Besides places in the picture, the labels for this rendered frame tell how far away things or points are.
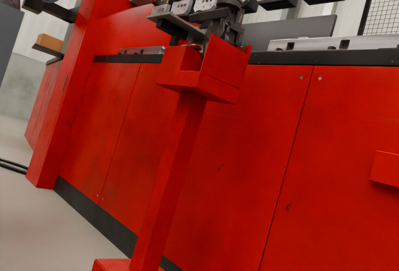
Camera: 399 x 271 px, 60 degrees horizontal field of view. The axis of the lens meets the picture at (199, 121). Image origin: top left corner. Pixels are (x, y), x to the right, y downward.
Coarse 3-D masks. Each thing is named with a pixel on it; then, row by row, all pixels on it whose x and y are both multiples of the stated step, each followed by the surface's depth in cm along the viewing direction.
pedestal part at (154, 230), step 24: (192, 96) 98; (192, 120) 100; (168, 144) 100; (192, 144) 101; (168, 168) 98; (168, 192) 97; (144, 216) 100; (168, 216) 99; (144, 240) 97; (144, 264) 95
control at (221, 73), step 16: (176, 48) 101; (192, 48) 99; (208, 48) 91; (224, 48) 94; (176, 64) 99; (192, 64) 100; (208, 64) 91; (224, 64) 95; (240, 64) 99; (160, 80) 103; (176, 80) 97; (192, 80) 91; (208, 80) 92; (224, 80) 96; (240, 80) 100; (208, 96) 99; (224, 96) 97
